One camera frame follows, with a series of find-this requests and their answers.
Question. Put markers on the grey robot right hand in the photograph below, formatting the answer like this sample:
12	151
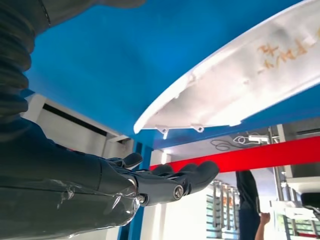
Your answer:
62	185

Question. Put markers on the white panel with black slot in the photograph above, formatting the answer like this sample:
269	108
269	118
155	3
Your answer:
62	136

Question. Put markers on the person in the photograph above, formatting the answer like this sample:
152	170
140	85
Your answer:
247	198

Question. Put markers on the red barrier belt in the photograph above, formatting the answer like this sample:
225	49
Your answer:
250	155

